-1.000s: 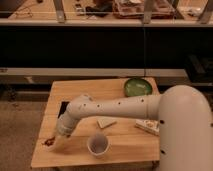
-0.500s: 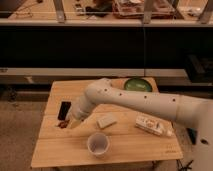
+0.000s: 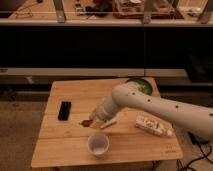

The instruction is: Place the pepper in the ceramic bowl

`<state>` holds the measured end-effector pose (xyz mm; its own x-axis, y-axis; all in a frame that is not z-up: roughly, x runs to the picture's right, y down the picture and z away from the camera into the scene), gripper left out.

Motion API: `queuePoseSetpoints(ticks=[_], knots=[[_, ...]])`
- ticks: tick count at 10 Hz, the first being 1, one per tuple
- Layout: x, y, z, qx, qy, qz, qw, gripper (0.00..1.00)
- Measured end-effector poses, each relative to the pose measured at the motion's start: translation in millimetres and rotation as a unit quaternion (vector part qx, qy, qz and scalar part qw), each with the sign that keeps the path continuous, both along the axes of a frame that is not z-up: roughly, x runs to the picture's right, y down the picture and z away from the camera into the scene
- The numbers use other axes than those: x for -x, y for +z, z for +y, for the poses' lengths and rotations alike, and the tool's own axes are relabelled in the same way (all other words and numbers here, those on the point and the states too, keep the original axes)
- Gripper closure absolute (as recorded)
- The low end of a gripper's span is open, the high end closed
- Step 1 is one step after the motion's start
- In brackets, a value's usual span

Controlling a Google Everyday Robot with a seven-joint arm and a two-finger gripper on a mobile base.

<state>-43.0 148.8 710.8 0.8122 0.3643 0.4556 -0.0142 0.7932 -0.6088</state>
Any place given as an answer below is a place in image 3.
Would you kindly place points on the cluttered background bench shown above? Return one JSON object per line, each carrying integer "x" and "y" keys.
{"x": 130, "y": 13}

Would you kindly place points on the green ceramic bowl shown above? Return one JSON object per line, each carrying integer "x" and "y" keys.
{"x": 144, "y": 86}

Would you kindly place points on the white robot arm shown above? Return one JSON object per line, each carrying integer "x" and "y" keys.
{"x": 195, "y": 119}

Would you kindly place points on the wooden folding table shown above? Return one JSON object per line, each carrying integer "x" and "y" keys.
{"x": 64, "y": 143}

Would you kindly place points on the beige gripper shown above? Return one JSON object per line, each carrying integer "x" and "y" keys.
{"x": 96, "y": 122}

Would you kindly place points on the white sponge block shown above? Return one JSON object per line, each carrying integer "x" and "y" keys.
{"x": 108, "y": 123}

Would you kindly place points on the white paper cup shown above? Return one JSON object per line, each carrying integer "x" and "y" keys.
{"x": 98, "y": 144}

